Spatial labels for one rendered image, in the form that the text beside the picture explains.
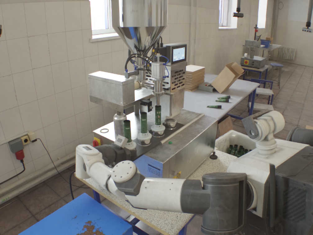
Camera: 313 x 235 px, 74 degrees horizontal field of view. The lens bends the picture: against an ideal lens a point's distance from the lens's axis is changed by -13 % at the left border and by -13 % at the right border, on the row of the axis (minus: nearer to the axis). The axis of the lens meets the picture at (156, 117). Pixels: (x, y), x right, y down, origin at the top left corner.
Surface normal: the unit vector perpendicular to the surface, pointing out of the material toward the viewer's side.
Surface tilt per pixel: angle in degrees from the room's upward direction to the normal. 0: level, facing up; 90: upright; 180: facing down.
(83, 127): 90
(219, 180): 58
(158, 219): 0
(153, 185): 23
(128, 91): 90
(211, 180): 65
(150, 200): 78
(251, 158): 17
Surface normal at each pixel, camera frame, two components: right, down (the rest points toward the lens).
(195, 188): -0.36, -0.72
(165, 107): -0.62, 0.33
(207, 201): -0.45, -0.14
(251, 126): -0.86, 0.26
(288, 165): -0.19, -0.96
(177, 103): 0.79, 0.25
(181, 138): 0.00, -0.91
